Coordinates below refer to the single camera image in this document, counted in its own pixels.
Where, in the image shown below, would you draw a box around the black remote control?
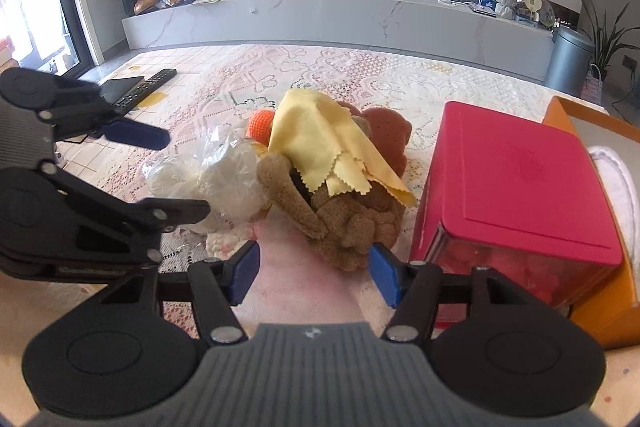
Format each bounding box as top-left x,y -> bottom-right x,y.
114,69 -> 178,110

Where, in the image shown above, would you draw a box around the grey trash can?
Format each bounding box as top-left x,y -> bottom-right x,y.
543,27 -> 596,90

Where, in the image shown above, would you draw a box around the white towel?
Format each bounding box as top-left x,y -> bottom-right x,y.
587,146 -> 637,258

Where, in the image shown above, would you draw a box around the orange knitted ball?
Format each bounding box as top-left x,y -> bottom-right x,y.
247,109 -> 277,142

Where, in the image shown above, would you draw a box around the red storage box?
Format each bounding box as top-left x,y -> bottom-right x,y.
410,101 -> 624,331

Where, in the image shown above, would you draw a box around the orange cardboard box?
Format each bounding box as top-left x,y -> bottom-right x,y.
542,96 -> 640,351

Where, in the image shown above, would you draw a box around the tall potted plant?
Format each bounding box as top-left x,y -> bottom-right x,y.
575,0 -> 640,74

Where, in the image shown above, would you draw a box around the white marble tv cabinet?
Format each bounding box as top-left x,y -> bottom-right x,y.
121,0 -> 557,80

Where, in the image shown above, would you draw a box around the yellow cloth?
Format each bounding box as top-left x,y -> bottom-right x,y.
268,89 -> 418,208

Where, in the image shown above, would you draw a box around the reddish brown sponge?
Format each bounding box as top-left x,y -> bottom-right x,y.
361,104 -> 414,176

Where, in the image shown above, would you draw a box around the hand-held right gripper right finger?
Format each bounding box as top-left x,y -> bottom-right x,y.
369,242 -> 562,344

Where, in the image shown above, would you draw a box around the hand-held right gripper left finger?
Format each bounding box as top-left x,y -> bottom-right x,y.
97,240 -> 262,348

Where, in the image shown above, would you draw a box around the woven handbag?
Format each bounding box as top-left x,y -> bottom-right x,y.
580,64 -> 606,104

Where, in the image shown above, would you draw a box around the brown plush toy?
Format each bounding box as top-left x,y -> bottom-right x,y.
256,154 -> 408,272

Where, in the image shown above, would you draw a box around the clear plastic bag white items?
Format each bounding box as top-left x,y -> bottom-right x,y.
145,127 -> 274,236

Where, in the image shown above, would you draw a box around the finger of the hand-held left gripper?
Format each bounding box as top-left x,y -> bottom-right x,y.
45,161 -> 211,269
39,76 -> 171,152

